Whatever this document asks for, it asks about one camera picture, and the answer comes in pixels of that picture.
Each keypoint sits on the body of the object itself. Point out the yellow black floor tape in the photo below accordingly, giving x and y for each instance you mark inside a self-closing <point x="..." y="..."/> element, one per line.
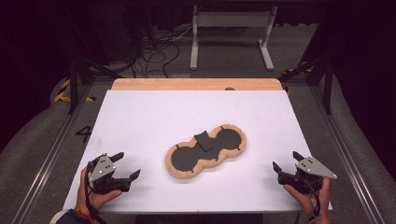
<point x="63" y="93"/>

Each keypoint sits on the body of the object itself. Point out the tan fleece pad black backing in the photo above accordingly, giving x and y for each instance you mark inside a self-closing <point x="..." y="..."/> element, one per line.
<point x="205" y="151"/>

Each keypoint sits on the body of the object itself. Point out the black metal stand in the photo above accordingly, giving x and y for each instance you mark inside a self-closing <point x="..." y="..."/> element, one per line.
<point x="74" y="84"/>
<point x="327" y="84"/>

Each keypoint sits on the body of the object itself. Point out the dark curtain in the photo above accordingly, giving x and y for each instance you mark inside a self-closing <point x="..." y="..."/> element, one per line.
<point x="28" y="62"/>
<point x="367" y="77"/>

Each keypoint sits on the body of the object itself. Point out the aluminium rail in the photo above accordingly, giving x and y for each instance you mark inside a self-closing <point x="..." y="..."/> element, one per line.
<point x="53" y="155"/>
<point x="348" y="155"/>

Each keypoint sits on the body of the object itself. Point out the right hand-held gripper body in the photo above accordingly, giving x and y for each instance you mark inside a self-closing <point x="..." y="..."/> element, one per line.
<point x="311" y="168"/>

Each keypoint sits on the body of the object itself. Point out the white board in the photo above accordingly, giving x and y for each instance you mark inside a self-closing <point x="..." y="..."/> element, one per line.
<point x="155" y="124"/>

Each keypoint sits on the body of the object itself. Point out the wooden table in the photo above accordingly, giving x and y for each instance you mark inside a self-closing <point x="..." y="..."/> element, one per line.
<point x="193" y="84"/>

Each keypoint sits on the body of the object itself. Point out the person's left hand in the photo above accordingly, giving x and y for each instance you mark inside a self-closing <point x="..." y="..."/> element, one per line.
<point x="99" y="199"/>

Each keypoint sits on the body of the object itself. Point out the white metal stand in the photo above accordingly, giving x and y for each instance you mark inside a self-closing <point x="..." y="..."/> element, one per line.
<point x="232" y="20"/>

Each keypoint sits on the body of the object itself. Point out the person's right hand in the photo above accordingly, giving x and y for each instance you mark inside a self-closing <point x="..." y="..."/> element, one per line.
<point x="303" y="199"/>

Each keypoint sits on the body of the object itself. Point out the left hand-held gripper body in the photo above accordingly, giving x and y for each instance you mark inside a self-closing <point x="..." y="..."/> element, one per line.
<point x="100" y="169"/>

